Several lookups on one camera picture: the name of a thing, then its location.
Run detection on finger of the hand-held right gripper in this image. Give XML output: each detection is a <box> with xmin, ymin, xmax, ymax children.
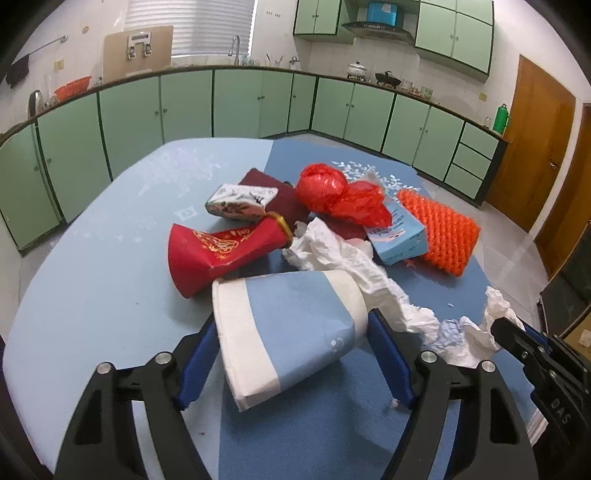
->
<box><xmin>526</xmin><ymin>325</ymin><xmax>591</xmax><ymax>370</ymax></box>
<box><xmin>490</xmin><ymin>318</ymin><xmax>555</xmax><ymax>388</ymax></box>

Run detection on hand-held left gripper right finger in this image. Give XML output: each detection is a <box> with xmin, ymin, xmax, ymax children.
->
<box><xmin>367</xmin><ymin>308</ymin><xmax>540</xmax><ymax>480</ymax></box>

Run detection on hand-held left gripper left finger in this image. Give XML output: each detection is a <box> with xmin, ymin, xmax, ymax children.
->
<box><xmin>54</xmin><ymin>320</ymin><xmax>220</xmax><ymax>480</ymax></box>

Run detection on blue white paper cup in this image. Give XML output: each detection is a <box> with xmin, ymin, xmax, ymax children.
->
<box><xmin>211</xmin><ymin>270</ymin><xmax>369</xmax><ymax>412</ymax></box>

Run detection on light blue carton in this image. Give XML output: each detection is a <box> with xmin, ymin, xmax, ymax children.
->
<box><xmin>365</xmin><ymin>185</ymin><xmax>428</xmax><ymax>266</ymax></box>

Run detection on long white tissue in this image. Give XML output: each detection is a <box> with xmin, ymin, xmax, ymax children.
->
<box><xmin>283</xmin><ymin>217</ymin><xmax>441</xmax><ymax>335</ymax></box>

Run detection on dark red box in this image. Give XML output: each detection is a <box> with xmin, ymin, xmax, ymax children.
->
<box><xmin>240</xmin><ymin>168</ymin><xmax>370</xmax><ymax>241</ymax></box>

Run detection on red plastic bag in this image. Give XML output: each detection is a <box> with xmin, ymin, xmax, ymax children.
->
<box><xmin>295</xmin><ymin>162</ymin><xmax>392</xmax><ymax>228</ymax></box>

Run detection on blue patterned table mat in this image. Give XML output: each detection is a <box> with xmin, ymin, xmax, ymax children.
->
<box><xmin>217</xmin><ymin>138</ymin><xmax>550</xmax><ymax>480</ymax></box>

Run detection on wooden door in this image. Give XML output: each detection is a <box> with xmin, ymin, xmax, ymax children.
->
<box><xmin>485</xmin><ymin>54</ymin><xmax>577</xmax><ymax>234</ymax></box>
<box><xmin>536</xmin><ymin>102</ymin><xmax>591</xmax><ymax>278</ymax></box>

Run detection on white floral small box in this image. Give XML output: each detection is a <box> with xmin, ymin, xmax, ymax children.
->
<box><xmin>204</xmin><ymin>184</ymin><xmax>280</xmax><ymax>223</ymax></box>

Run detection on green base cabinets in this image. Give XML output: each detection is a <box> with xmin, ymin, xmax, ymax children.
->
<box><xmin>0</xmin><ymin>65</ymin><xmax>509</xmax><ymax>252</ymax></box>

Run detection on cluster of glass jars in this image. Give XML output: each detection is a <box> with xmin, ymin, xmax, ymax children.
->
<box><xmin>401</xmin><ymin>78</ymin><xmax>435</xmax><ymax>100</ymax></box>

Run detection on red plastic basin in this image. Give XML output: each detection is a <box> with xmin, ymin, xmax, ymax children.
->
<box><xmin>54</xmin><ymin>78</ymin><xmax>92</xmax><ymax>101</ymax></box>

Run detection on brown cardboard sheet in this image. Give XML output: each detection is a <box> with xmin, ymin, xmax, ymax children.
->
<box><xmin>102</xmin><ymin>25</ymin><xmax>174</xmax><ymax>84</ymax></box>

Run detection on range hood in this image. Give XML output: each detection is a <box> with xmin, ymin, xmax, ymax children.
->
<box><xmin>342</xmin><ymin>21</ymin><xmax>415</xmax><ymax>47</ymax></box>

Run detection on white grey small device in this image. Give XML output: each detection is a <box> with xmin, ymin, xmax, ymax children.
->
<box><xmin>126</xmin><ymin>31</ymin><xmax>153</xmax><ymax>58</ymax></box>

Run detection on white window blind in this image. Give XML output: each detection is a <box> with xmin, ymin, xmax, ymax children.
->
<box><xmin>126</xmin><ymin>0</ymin><xmax>257</xmax><ymax>56</ymax></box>

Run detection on blue box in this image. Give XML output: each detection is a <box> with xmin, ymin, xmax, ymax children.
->
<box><xmin>367</xmin><ymin>1</ymin><xmax>402</xmax><ymax>27</ymax></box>

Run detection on dark hanging cloth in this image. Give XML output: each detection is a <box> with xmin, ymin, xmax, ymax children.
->
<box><xmin>6</xmin><ymin>54</ymin><xmax>31</xmax><ymax>88</ymax></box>

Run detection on metal towel bar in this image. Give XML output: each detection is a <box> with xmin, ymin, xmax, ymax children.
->
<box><xmin>14</xmin><ymin>34</ymin><xmax>69</xmax><ymax>63</ymax></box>

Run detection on green wall cabinet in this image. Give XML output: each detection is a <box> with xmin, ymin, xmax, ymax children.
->
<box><xmin>293</xmin><ymin>0</ymin><xmax>356</xmax><ymax>44</ymax></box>
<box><xmin>413</xmin><ymin>0</ymin><xmax>495</xmax><ymax>84</ymax></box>

